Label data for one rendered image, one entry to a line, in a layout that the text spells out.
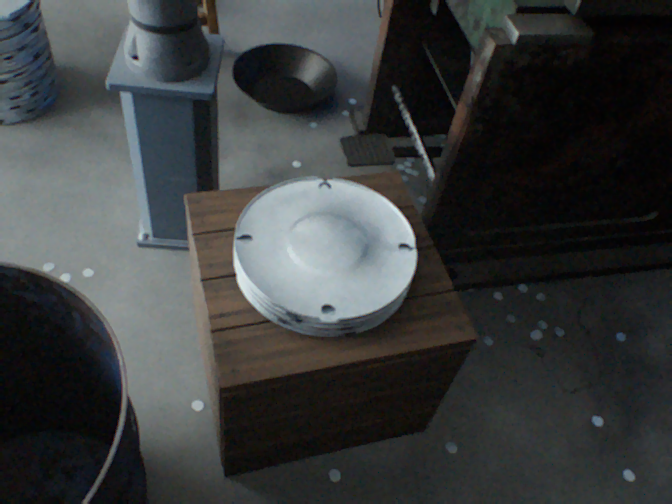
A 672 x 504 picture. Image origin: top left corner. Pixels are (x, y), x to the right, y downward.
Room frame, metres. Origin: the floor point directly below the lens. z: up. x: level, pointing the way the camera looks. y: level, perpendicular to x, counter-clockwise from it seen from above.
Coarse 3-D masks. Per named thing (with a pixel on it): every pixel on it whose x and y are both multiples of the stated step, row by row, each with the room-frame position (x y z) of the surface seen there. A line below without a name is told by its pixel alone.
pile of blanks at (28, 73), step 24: (0, 24) 1.21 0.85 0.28; (24, 24) 1.27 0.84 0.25; (0, 48) 1.21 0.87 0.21; (24, 48) 1.25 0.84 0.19; (48, 48) 1.34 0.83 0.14; (0, 72) 1.19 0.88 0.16; (24, 72) 1.23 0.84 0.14; (48, 72) 1.30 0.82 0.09; (0, 96) 1.18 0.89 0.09; (24, 96) 1.22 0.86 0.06; (48, 96) 1.28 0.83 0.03; (0, 120) 1.17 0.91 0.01; (24, 120) 1.20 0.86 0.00
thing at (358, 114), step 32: (416, 0) 1.43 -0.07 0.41; (384, 32) 1.41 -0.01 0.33; (416, 32) 1.42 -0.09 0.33; (448, 32) 1.45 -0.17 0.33; (384, 64) 1.40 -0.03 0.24; (416, 64) 1.43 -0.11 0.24; (384, 96) 1.41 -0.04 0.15; (416, 96) 1.45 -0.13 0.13; (448, 96) 1.49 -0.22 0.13; (384, 128) 1.42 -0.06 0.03; (448, 128) 1.49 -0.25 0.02
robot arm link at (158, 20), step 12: (132, 0) 0.93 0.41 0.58; (144, 0) 0.92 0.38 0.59; (156, 0) 0.92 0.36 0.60; (168, 0) 0.92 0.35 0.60; (180, 0) 0.94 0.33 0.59; (192, 0) 0.96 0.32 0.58; (132, 12) 0.93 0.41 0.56; (144, 12) 0.92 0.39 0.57; (156, 12) 0.92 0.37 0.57; (168, 12) 0.92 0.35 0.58; (180, 12) 0.94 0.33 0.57; (192, 12) 0.96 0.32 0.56; (156, 24) 0.92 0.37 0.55; (168, 24) 0.92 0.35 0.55; (180, 24) 0.94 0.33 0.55
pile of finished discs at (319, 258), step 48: (288, 192) 0.75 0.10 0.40; (336, 192) 0.77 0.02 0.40; (240, 240) 0.63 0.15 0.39; (288, 240) 0.64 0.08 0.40; (336, 240) 0.66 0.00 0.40; (384, 240) 0.69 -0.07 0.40; (288, 288) 0.55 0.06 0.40; (336, 288) 0.57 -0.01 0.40; (384, 288) 0.59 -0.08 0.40; (336, 336) 0.51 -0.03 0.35
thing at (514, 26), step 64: (512, 64) 0.96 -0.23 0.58; (576, 64) 1.01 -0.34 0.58; (640, 64) 1.05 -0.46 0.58; (512, 128) 0.99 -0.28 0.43; (576, 128) 1.04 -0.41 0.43; (640, 128) 1.09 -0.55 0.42; (448, 192) 0.95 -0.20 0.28; (512, 192) 1.03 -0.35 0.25; (576, 192) 1.08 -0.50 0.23; (640, 192) 1.15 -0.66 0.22; (448, 256) 0.98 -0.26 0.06; (512, 256) 1.04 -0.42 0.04; (576, 256) 1.08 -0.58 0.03; (640, 256) 1.13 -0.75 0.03
